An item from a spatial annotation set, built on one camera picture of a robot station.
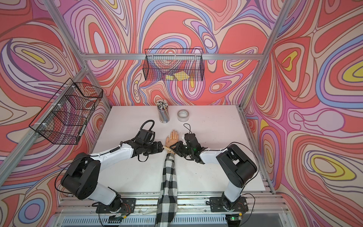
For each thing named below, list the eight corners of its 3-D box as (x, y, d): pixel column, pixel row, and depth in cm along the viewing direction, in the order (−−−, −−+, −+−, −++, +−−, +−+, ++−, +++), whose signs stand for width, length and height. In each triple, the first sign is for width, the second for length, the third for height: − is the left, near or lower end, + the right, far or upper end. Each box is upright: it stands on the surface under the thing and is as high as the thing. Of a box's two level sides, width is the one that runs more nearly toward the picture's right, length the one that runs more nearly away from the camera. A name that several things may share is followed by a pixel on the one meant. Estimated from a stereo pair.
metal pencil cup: (159, 123, 111) (155, 106, 97) (160, 116, 116) (157, 99, 101) (169, 123, 111) (167, 106, 97) (169, 116, 116) (167, 99, 101)
